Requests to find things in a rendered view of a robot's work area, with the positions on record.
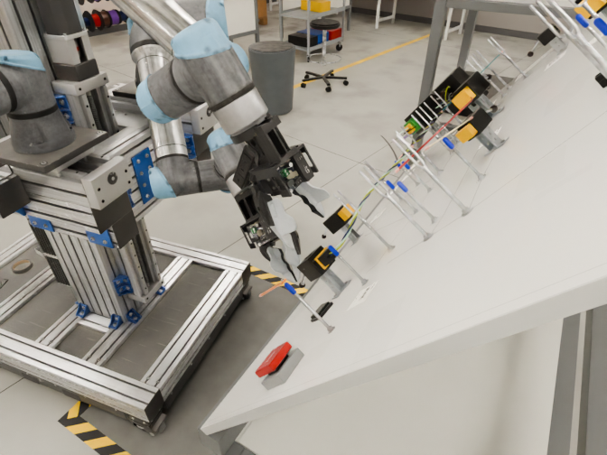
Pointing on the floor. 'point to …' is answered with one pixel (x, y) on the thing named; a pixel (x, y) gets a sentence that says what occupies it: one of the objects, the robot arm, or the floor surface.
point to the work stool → (323, 50)
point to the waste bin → (274, 74)
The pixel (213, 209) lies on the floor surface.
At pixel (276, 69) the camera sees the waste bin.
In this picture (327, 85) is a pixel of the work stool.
